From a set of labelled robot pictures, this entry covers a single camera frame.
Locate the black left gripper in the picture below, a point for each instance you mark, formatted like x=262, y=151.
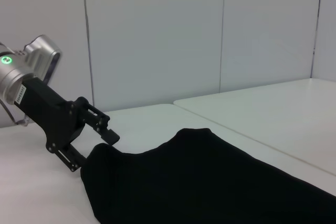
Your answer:
x=50, y=113

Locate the black shirt with FREE print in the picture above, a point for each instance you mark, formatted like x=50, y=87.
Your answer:
x=199, y=182

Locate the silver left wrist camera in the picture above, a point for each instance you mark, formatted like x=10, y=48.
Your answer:
x=44, y=56

